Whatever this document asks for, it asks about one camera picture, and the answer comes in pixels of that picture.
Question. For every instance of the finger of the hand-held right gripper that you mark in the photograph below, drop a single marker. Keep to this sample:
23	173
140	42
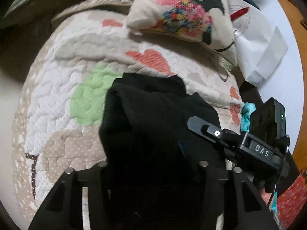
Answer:
189	148
211	131

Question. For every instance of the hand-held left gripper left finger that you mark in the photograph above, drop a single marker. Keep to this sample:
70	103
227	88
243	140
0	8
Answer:
92	179

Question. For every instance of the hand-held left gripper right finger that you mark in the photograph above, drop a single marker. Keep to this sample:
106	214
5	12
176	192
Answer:
211	179

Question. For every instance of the black pants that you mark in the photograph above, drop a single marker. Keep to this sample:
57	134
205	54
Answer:
148	124

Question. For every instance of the person's right hand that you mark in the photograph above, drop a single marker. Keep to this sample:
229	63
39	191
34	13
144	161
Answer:
266	196

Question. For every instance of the teal star fleece blanket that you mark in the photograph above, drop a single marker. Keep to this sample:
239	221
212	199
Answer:
248	115

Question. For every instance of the red printed cloth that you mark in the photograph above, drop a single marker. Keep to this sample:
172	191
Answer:
291	198

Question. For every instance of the quilted patchwork bedspread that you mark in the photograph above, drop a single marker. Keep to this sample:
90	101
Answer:
60	88

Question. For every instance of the floral printed cushion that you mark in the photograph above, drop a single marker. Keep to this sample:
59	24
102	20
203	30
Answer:
179	9

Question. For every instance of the cream padded mat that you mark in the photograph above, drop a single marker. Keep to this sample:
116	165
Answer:
36	0

